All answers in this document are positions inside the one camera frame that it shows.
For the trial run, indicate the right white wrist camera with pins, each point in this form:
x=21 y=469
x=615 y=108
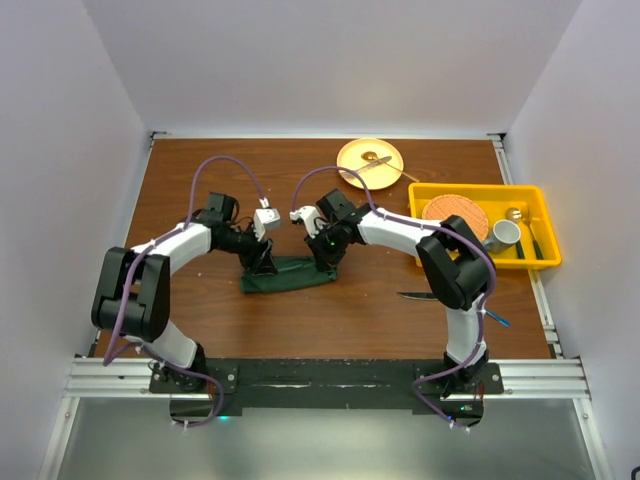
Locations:
x=310 y=218

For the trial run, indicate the yellow round plate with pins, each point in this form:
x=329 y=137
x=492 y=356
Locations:
x=380 y=177

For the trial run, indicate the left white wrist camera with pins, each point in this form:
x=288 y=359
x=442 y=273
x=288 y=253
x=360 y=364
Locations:
x=265 y=219

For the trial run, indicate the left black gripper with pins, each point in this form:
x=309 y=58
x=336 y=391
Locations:
x=258 y=259

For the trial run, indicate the gold spoon in bin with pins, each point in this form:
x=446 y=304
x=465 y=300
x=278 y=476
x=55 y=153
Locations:
x=517 y=216

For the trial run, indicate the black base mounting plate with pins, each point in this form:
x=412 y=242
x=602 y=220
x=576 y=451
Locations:
x=353 y=384

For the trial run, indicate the aluminium frame rail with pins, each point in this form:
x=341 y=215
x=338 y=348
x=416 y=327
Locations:
x=521 y=379

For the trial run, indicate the orange woven coaster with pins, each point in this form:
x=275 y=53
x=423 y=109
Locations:
x=443 y=206

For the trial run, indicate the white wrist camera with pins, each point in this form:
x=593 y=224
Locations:
x=310 y=218
x=265 y=219

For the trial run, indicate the grey mug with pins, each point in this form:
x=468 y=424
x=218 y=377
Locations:
x=503 y=235

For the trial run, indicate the dark handled utensil in bin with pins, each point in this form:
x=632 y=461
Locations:
x=536 y=246

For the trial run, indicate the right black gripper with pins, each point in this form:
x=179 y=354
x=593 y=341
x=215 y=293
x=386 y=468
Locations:
x=324 y=260

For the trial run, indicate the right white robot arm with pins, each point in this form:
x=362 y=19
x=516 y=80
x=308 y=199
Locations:
x=458 y=270

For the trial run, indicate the yellow plastic bin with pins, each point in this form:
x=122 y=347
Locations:
x=495 y=200

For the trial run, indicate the dark green cloth napkin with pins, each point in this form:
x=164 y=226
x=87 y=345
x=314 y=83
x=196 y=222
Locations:
x=292 y=273

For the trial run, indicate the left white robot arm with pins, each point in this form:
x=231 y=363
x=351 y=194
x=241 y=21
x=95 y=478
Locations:
x=132 y=297

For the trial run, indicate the silver fork on plate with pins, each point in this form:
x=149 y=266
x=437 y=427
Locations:
x=370 y=165

